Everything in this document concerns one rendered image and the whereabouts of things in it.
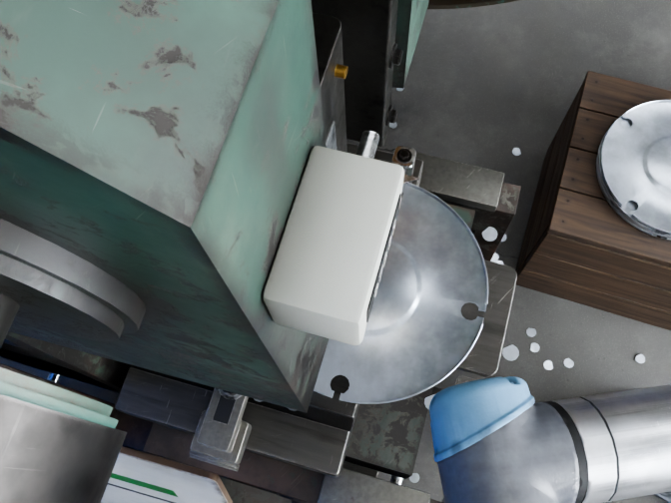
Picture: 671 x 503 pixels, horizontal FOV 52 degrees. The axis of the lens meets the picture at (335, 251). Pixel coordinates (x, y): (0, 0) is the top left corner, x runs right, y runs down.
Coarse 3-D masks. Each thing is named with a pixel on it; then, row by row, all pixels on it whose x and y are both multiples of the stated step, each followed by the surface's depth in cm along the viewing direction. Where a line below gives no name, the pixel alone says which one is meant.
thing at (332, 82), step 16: (320, 16) 50; (320, 32) 50; (336, 32) 50; (320, 48) 50; (336, 48) 51; (320, 64) 49; (336, 64) 52; (320, 80) 49; (336, 80) 54; (336, 96) 55; (336, 112) 57; (336, 128) 59; (336, 144) 61
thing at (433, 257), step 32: (416, 192) 88; (416, 224) 86; (448, 224) 86; (416, 256) 85; (448, 256) 85; (480, 256) 84; (384, 288) 83; (416, 288) 83; (448, 288) 83; (480, 288) 83; (384, 320) 82; (416, 320) 82; (448, 320) 82; (480, 320) 82; (352, 352) 81; (384, 352) 81; (416, 352) 81; (448, 352) 80; (320, 384) 80; (352, 384) 80; (384, 384) 80; (416, 384) 79
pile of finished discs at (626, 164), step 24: (624, 120) 137; (648, 120) 136; (600, 144) 135; (624, 144) 134; (648, 144) 134; (600, 168) 133; (624, 168) 132; (648, 168) 131; (624, 192) 130; (648, 192) 130; (624, 216) 130; (648, 216) 129
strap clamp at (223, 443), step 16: (224, 400) 82; (240, 400) 82; (208, 416) 82; (224, 416) 82; (240, 416) 82; (208, 432) 81; (224, 432) 81; (240, 432) 83; (192, 448) 82; (208, 448) 82; (224, 448) 80; (240, 448) 82; (224, 464) 83
